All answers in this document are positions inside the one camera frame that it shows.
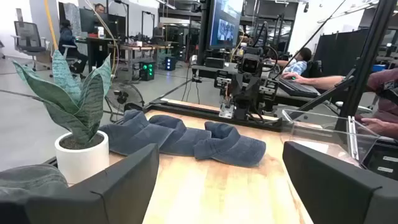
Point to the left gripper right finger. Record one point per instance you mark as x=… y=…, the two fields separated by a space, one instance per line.
x=335 y=193

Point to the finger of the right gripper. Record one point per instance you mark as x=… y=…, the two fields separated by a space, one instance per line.
x=255 y=90
x=239 y=88

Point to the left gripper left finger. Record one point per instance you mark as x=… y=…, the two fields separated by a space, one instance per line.
x=109 y=199

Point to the blue denim cap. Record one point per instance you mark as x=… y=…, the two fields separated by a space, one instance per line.
x=183 y=140
x=130 y=137
x=236 y=149

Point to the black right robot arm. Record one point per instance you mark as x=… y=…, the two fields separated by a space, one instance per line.
x=240 y=109

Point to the small black box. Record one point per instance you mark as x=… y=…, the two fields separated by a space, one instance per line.
x=214 y=63

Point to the black keyboard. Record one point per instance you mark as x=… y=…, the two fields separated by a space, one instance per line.
x=295 y=88

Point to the snake plant in white pot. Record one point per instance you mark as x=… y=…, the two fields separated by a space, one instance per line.
x=82 y=158

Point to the large display screen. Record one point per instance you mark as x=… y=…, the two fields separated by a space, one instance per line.
x=225 y=28

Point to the black case white labels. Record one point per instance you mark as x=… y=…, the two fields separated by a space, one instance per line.
x=381 y=161

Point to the computer tower blue lights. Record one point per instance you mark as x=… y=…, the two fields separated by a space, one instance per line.
x=169 y=63

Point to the clear plastic bin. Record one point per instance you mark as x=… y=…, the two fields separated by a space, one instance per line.
x=311 y=124

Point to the computer tower green lights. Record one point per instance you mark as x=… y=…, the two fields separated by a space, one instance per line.
x=146 y=71

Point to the wooden workbench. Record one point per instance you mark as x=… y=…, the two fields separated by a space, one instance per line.
x=140 y=47

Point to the black room divider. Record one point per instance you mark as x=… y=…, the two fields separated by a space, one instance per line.
x=339 y=53

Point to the black floor fan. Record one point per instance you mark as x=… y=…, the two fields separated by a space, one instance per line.
x=121 y=97

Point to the black desk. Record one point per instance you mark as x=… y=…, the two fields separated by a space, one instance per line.
x=99 y=49

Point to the black background monitor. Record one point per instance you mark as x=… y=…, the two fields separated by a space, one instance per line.
x=88 y=21

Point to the grey mesh office chair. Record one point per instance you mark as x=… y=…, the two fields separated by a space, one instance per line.
x=28 y=35

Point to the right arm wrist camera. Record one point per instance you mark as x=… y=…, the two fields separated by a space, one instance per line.
x=250 y=65

